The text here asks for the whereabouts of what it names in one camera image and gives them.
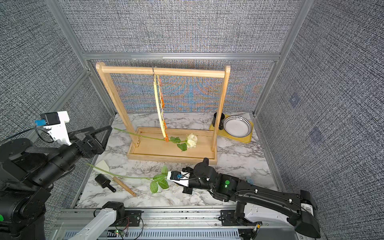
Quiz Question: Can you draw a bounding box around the peach rose with stem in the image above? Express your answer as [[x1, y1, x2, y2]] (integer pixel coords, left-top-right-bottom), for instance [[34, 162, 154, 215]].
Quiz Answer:
[[87, 164, 169, 194]]

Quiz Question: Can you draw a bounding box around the white rose with stem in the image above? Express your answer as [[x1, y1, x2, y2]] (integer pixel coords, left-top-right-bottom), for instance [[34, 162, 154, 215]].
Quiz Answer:
[[113, 128, 198, 152]]

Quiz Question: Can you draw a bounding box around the yellow plastic clip hanger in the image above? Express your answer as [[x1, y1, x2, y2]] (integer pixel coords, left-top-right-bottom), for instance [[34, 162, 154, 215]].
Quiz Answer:
[[152, 69, 168, 139]]

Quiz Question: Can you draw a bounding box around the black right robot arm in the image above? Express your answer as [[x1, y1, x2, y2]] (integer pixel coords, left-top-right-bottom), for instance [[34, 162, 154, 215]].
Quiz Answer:
[[167, 158, 321, 239]]

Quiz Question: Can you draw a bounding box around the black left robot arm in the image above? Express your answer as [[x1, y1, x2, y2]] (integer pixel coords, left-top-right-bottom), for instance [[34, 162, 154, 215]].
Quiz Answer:
[[1, 126, 112, 240]]

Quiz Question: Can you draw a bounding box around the black scoop tool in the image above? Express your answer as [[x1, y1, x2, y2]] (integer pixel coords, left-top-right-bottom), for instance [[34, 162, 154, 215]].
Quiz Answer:
[[95, 174, 117, 193]]

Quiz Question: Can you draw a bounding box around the black cup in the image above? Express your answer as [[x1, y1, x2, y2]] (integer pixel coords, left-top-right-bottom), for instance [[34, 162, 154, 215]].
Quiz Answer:
[[212, 112, 226, 131]]

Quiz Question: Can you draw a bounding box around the white patterned plate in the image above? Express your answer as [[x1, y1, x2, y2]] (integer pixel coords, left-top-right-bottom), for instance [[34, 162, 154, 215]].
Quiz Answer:
[[224, 116, 252, 138]]

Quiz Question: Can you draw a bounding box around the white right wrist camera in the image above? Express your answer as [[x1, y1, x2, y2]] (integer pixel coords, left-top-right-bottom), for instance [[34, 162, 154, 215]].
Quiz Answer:
[[167, 171, 190, 182]]

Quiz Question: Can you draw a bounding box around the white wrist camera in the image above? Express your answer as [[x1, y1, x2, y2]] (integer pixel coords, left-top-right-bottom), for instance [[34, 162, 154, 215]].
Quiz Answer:
[[167, 171, 190, 182], [35, 111, 72, 146]]

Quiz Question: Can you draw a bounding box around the wooden handled spatula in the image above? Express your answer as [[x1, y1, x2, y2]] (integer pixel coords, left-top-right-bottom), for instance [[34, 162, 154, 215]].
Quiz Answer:
[[93, 160, 137, 197]]

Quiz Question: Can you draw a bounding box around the wooden hanging rack frame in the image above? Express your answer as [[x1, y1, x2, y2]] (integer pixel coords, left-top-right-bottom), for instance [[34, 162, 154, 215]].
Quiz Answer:
[[96, 62, 231, 164]]

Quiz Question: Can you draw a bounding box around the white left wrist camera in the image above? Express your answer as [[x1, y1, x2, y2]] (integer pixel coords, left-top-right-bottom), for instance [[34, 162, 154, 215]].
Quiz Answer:
[[35, 111, 72, 146]]

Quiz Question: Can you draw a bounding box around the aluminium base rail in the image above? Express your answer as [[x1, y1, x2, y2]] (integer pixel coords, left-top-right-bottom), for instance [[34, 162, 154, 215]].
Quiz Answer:
[[50, 206, 310, 240]]

